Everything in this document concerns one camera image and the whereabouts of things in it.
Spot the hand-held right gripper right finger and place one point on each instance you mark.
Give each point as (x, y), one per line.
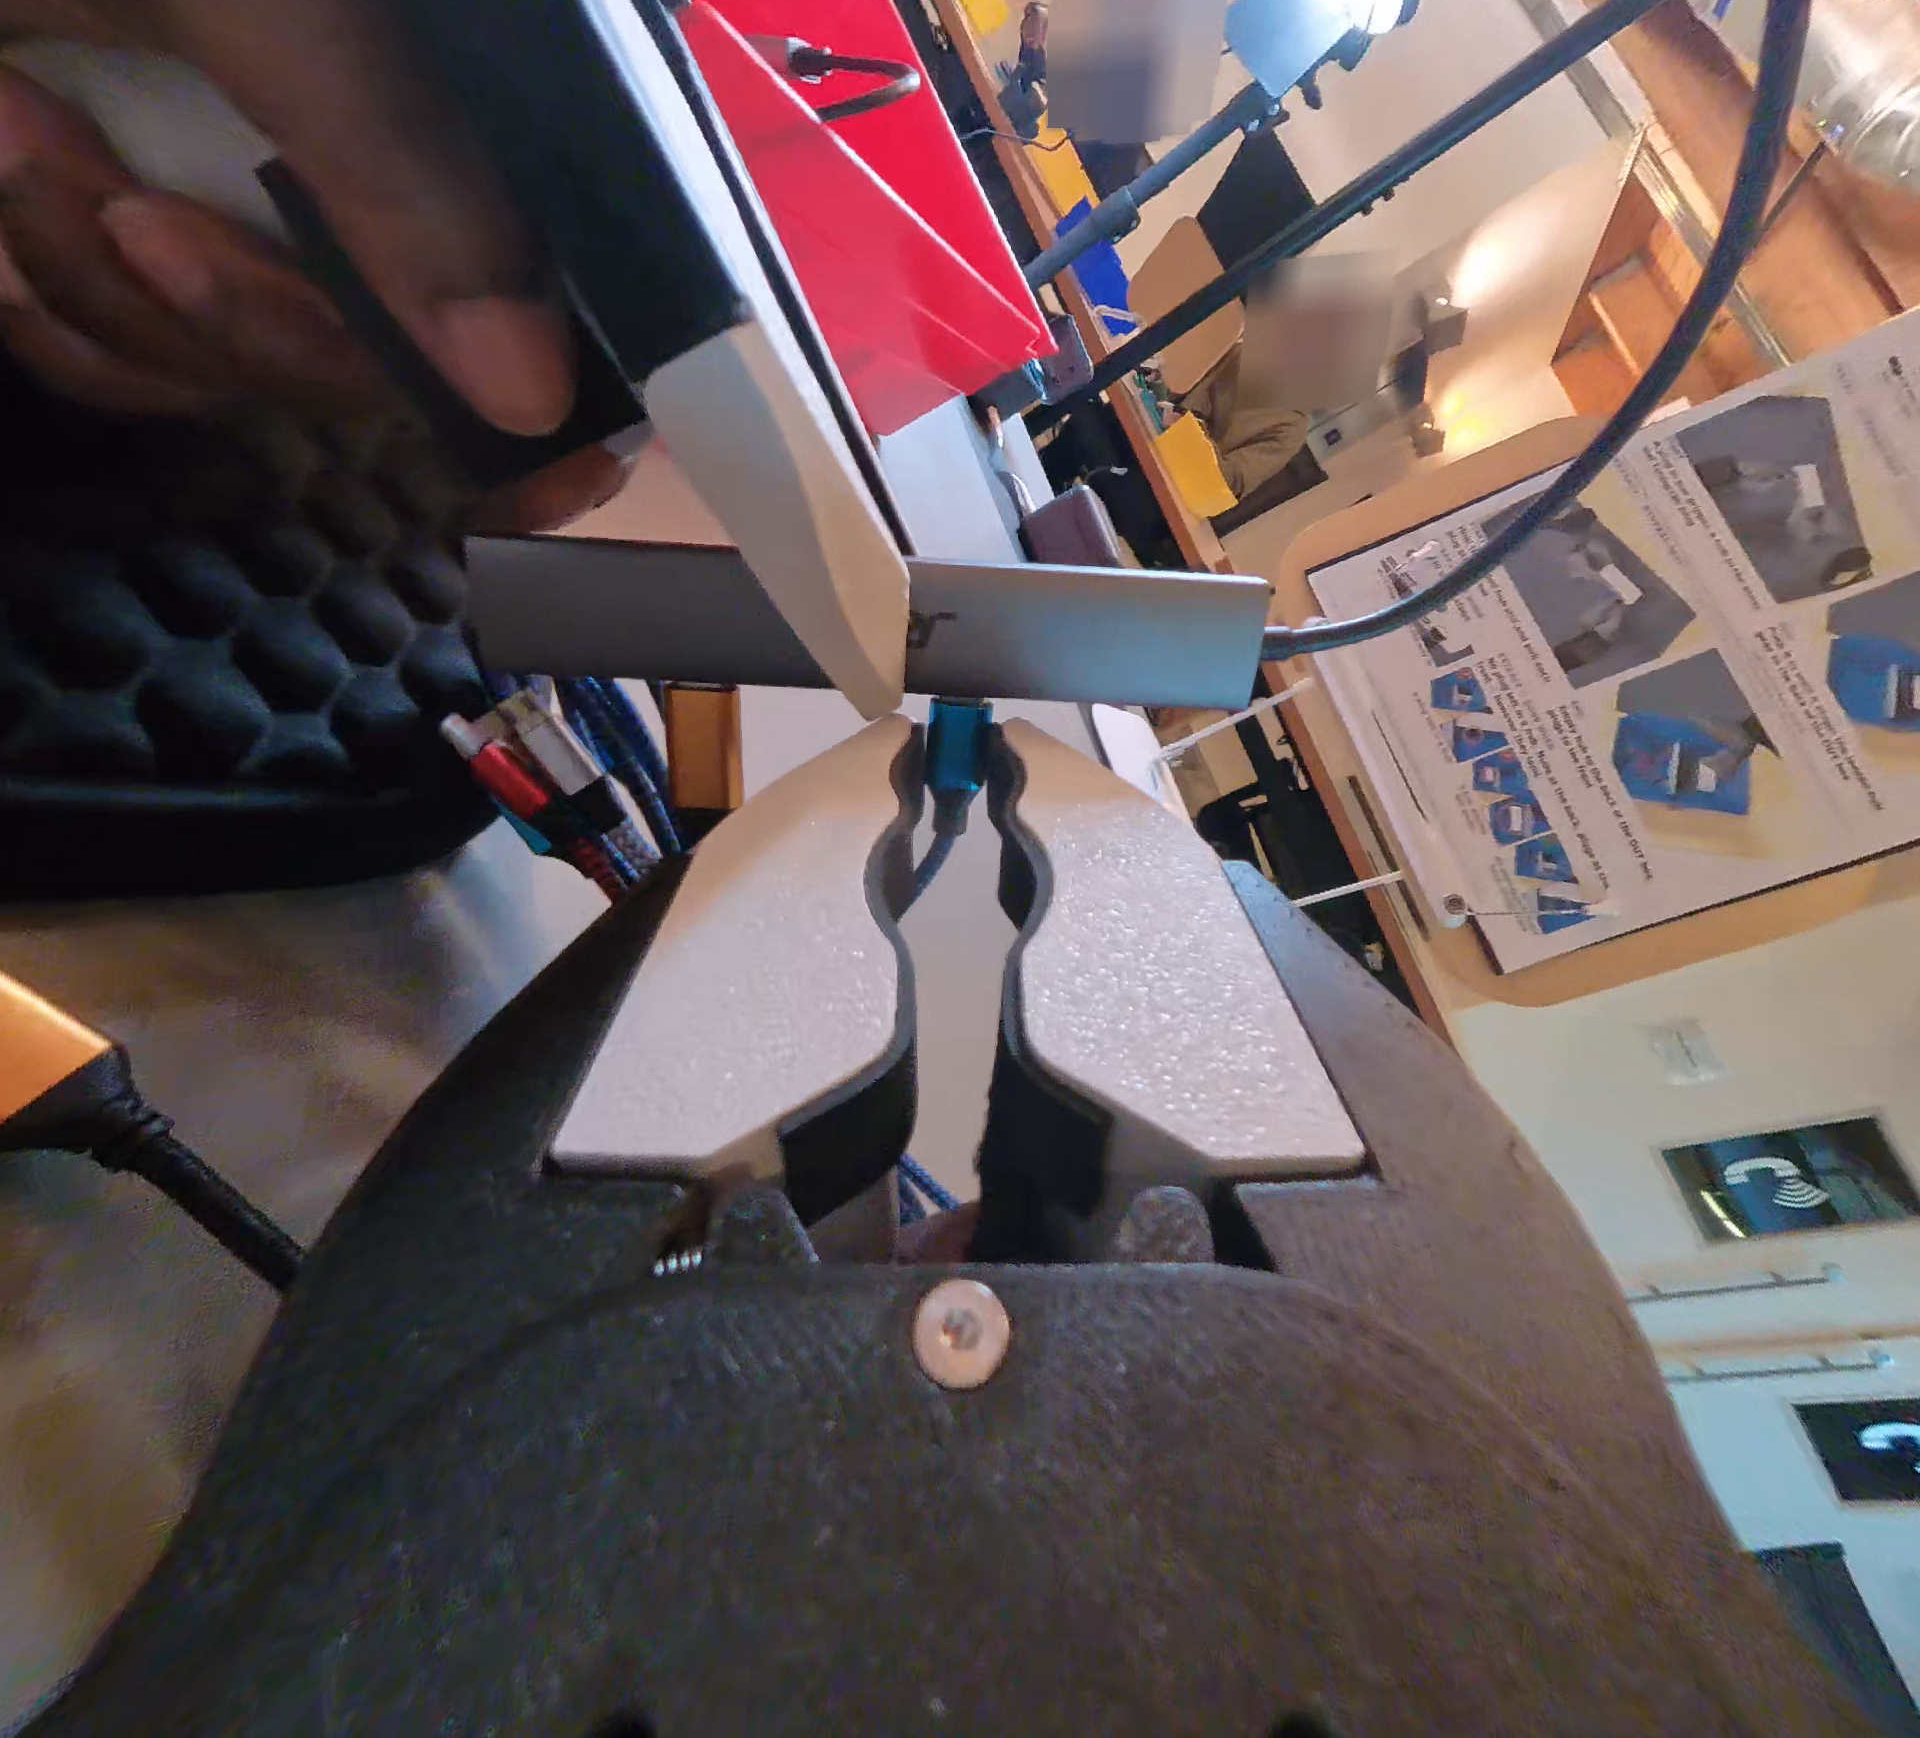
(1170, 1002)

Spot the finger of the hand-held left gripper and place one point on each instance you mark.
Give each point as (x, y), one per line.
(794, 522)

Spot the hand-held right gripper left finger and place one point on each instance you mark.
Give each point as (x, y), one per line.
(751, 988)

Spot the red divided plastic bin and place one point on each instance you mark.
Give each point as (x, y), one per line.
(901, 269)

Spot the grey USB hub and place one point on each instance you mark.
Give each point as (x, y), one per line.
(1081, 629)

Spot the person's left hand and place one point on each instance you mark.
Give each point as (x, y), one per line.
(224, 312)

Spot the dark grey power box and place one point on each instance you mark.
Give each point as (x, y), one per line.
(1050, 380)
(1072, 527)

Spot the blue storage bin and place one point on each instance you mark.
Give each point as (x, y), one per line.
(1102, 269)

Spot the black light stand pole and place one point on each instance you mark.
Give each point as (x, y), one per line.
(1140, 192)

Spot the tan rounded board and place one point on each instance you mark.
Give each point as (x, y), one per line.
(1650, 946)

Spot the printed instruction sheet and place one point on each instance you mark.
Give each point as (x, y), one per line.
(1650, 658)

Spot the black foam pad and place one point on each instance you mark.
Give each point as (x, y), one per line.
(181, 658)

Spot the black boom pole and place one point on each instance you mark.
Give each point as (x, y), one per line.
(1449, 130)

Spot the black wall sign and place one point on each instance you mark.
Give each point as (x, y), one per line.
(1784, 1176)
(1868, 1452)

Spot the silver air duct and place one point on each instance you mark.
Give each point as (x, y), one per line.
(1874, 119)

